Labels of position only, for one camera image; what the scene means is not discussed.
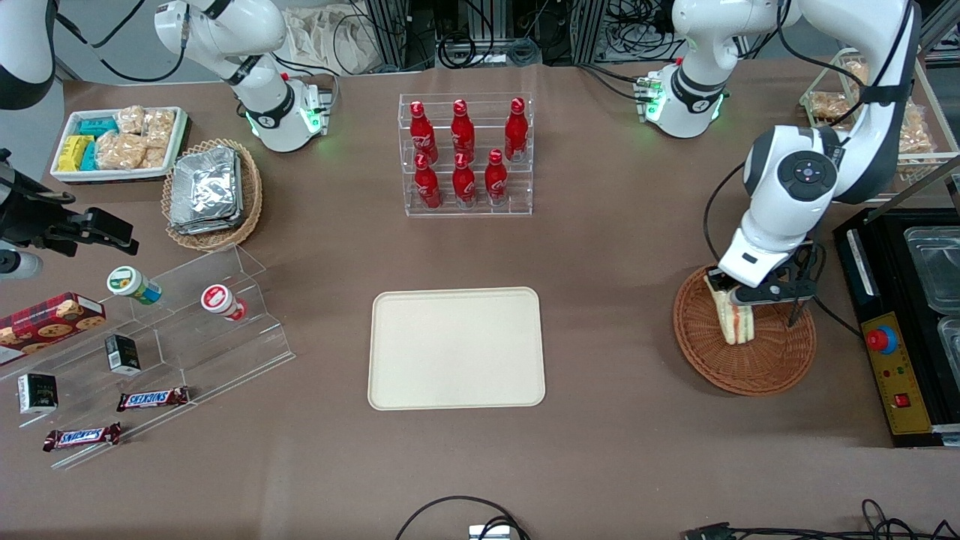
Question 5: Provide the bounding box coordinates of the black power cable with plug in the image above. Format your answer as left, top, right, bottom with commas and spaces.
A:
811, 296, 863, 338

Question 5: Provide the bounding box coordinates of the small black box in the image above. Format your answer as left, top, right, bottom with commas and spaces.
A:
17, 372, 59, 416
104, 334, 142, 377

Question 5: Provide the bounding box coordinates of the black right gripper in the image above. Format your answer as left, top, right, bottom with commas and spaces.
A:
0, 196, 140, 257

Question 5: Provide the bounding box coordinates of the silver foil container stack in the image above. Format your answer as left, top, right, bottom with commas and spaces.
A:
168, 145, 245, 236

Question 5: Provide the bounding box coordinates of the red cola bottle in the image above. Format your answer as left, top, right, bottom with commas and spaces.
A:
452, 152, 477, 208
484, 148, 509, 205
504, 97, 529, 163
414, 153, 443, 210
451, 98, 476, 162
409, 100, 439, 164

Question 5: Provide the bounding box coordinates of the red lid cup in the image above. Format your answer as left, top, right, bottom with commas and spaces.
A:
200, 283, 248, 323

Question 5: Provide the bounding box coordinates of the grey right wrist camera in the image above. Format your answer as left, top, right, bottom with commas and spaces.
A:
0, 250, 43, 281

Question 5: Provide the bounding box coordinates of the clear acrylic stepped shelf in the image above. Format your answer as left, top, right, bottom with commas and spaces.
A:
0, 244, 296, 471

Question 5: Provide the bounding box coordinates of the red cookie box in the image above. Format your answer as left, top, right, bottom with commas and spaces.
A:
0, 292, 107, 367

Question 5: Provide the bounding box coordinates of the green lid cup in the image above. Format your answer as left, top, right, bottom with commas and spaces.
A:
106, 265, 163, 305

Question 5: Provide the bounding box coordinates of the cream plastic tray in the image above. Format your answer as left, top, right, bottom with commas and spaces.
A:
367, 286, 547, 411

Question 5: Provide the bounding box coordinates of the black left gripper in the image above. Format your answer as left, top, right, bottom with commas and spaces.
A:
706, 247, 820, 329

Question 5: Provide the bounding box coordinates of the aluminium frame post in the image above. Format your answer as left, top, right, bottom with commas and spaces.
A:
366, 0, 436, 72

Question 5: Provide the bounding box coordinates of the black cable with connector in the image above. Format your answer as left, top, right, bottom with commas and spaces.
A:
681, 498, 960, 540

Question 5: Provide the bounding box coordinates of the black looped cable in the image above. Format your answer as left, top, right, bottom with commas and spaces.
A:
395, 495, 530, 540

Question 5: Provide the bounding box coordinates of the yellow snack pack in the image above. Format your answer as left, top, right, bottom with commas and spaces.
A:
57, 135, 95, 173

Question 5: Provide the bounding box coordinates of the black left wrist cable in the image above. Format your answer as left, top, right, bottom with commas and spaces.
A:
702, 161, 751, 271

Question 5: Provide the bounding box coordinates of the round brown wicker basket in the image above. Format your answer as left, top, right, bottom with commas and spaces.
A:
673, 259, 817, 397

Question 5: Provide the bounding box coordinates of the white rectangular snack tray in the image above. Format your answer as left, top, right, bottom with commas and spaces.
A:
49, 106, 188, 184

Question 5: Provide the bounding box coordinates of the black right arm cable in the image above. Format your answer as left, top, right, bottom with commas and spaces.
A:
54, 0, 187, 83

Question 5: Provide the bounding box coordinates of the black machine with yellow panel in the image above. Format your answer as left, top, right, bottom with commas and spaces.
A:
833, 206, 960, 449

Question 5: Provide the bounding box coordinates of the triangular sandwich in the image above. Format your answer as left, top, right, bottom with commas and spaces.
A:
711, 289, 756, 347

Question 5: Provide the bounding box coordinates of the clear acrylic bottle rack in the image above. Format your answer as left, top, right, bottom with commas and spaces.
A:
398, 91, 534, 218

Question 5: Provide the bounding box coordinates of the white wire rack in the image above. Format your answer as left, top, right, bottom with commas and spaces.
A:
799, 46, 960, 203

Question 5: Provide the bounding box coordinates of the Snickers bar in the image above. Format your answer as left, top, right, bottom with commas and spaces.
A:
116, 385, 191, 413
42, 422, 123, 452

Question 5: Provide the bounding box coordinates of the light oval wicker basket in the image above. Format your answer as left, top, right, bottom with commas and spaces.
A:
161, 138, 263, 252

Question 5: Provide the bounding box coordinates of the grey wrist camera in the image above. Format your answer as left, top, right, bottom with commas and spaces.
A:
731, 287, 816, 308
0, 250, 43, 281

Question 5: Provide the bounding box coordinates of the grey metal bar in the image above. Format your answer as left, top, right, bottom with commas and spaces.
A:
862, 154, 960, 224

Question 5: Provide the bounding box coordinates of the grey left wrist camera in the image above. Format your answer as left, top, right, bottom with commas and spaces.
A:
731, 287, 816, 308

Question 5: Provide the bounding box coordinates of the clear plastic container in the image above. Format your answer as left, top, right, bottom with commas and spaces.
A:
937, 315, 960, 391
904, 225, 960, 314

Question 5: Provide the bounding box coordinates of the beige cloth bag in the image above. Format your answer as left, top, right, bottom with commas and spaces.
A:
283, 6, 381, 76

